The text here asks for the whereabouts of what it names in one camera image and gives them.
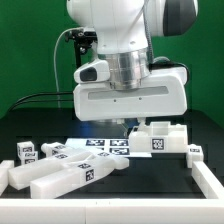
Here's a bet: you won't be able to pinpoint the white marker sheet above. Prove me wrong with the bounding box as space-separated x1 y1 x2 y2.
65 138 151 158

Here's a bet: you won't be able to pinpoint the white right barrier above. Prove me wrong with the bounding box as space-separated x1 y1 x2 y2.
192 161 224 200

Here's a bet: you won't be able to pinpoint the white barrier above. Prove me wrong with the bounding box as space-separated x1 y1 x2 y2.
192 161 224 200
0 199 224 224
0 160 14 196

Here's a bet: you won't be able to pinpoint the grey arm hose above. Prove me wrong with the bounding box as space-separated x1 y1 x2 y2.
142 0 156 64

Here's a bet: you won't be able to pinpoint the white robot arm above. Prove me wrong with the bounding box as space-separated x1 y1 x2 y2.
67 0 198 122

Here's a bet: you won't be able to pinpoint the white front barrier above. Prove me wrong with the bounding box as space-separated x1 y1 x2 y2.
0 199 224 224

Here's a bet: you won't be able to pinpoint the black base cables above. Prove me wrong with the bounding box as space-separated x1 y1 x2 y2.
7 89 75 113

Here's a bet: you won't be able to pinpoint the white cube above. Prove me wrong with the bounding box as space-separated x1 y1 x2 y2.
20 151 38 165
186 144 204 168
17 141 34 156

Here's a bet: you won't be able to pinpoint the white cube front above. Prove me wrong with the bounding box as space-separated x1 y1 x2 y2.
20 151 38 165

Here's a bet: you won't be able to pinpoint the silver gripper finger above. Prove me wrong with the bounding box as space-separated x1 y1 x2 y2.
117 119 129 137
137 117 146 127

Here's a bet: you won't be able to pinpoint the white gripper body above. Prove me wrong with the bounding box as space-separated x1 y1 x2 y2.
74 67 187 121

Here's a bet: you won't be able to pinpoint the white left barrier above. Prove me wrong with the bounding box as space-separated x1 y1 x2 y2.
0 160 14 196

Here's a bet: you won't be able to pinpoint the grey camera cable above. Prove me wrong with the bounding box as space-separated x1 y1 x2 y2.
53 27 81 109

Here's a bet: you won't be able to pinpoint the white chair side frame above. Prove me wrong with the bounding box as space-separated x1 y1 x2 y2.
8 148 129 199

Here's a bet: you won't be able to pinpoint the white chair seat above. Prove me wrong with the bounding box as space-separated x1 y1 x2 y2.
128 121 188 153

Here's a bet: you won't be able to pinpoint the black camera on stand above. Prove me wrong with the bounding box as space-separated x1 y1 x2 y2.
65 28 97 42

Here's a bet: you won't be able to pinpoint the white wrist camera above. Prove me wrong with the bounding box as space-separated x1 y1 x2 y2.
74 59 110 84

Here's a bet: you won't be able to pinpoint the black camera stand pole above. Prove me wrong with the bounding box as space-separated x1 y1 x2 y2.
74 41 87 68

